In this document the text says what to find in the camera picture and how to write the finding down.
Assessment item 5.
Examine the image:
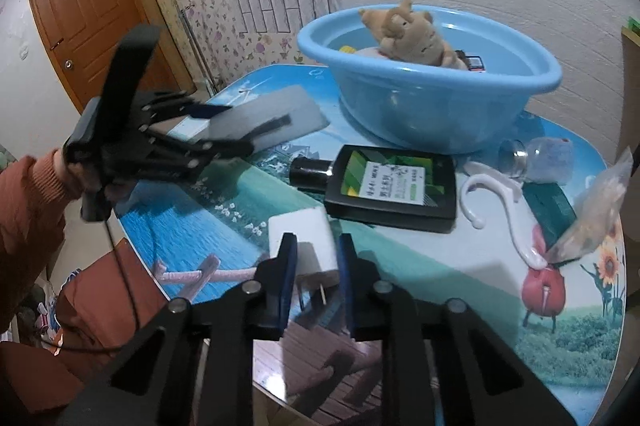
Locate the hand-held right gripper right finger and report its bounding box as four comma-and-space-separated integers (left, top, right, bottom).
337, 233, 576, 426

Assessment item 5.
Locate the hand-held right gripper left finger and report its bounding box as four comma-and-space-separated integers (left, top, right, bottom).
55, 232, 300, 426

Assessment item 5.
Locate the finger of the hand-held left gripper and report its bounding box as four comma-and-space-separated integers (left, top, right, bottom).
142, 131, 257, 183
142, 90, 235, 127

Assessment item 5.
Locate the white charger plug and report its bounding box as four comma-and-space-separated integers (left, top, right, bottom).
268, 207, 342, 309

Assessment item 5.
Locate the black bottle green label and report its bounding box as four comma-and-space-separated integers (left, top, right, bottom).
289, 145, 458, 234

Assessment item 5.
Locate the translucent plastic case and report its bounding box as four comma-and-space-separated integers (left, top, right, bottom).
207, 86, 331, 152

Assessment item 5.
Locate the white plush toy yellow mane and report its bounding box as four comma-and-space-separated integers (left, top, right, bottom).
340, 45, 386, 59

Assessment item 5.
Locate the white plastic hook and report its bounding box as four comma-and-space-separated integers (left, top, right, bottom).
459, 161, 548, 269

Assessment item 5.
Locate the blue plastic basin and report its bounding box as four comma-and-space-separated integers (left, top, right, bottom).
297, 4, 563, 154

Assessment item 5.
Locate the dark green packet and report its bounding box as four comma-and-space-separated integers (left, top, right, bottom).
522, 181, 578, 247

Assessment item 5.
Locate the beige plush toy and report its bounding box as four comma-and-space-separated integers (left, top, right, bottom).
359, 0, 468, 69

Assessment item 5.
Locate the clear plastic bottle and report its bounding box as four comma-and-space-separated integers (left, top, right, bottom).
499, 136, 573, 184

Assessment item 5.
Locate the clear snack bag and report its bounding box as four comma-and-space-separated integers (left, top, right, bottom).
545, 146, 633, 264

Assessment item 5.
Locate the person's left forearm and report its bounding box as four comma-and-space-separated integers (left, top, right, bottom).
0, 153, 68, 337

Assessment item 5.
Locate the person's left hand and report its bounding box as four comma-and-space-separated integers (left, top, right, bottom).
54, 148, 128, 207

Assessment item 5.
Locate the brown wooden door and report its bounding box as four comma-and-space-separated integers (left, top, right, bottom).
24, 0, 196, 114

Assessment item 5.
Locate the person's brown clothing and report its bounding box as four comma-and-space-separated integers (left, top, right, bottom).
0, 250, 173, 426

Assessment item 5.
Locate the grey long-handled dustpan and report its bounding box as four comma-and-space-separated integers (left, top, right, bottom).
177, 5, 218, 94

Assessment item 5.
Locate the black cable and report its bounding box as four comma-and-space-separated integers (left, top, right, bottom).
42, 218, 142, 354

